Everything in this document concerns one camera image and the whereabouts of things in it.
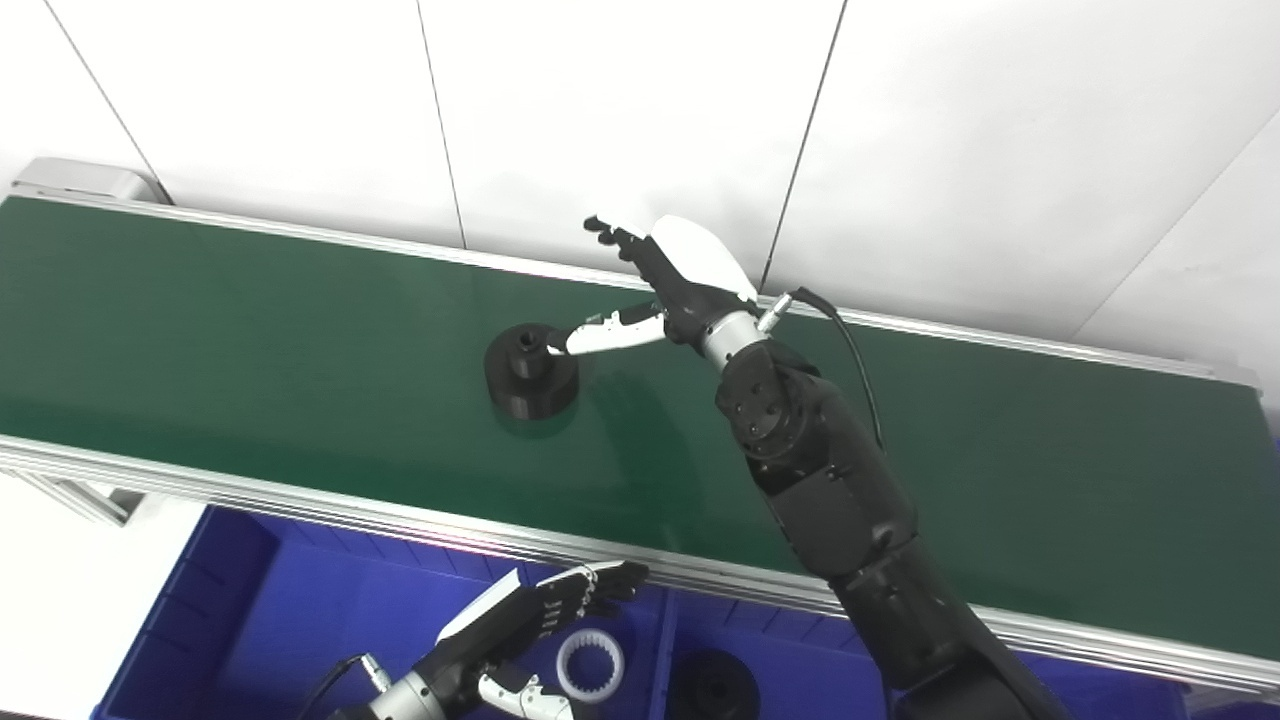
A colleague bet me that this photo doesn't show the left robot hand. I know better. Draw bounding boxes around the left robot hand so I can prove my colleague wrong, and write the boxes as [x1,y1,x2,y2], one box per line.
[435,560,651,720]

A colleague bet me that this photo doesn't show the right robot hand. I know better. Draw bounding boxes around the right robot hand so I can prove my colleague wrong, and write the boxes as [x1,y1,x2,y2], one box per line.
[548,214,759,357]

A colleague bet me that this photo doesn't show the black flanged round part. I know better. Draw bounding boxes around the black flanged round part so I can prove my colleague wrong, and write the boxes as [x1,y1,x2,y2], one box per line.
[484,323,581,420]
[668,651,761,720]

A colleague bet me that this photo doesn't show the green conveyor belt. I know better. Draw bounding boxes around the green conveyor belt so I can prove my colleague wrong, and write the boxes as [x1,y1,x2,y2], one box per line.
[0,197,1280,663]

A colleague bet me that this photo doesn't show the aluminium conveyor support leg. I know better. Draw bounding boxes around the aluminium conveyor support leg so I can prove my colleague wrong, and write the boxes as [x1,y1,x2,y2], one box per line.
[18,473,143,527]

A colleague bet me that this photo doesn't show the grey conveyor end housing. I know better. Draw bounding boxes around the grey conveyor end housing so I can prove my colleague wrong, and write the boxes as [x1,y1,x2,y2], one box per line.
[10,157,173,207]

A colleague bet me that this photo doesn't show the white toothed ring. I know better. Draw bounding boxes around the white toothed ring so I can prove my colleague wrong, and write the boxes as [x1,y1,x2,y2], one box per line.
[556,630,627,704]

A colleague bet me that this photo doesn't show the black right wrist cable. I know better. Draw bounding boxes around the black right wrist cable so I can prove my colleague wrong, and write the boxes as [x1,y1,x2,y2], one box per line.
[757,287,887,453]

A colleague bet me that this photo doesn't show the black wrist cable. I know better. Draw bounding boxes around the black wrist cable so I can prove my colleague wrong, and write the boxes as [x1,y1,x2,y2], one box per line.
[295,653,393,720]
[757,287,887,453]

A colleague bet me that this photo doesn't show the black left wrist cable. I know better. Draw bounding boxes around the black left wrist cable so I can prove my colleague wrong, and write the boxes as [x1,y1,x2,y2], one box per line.
[295,653,393,720]

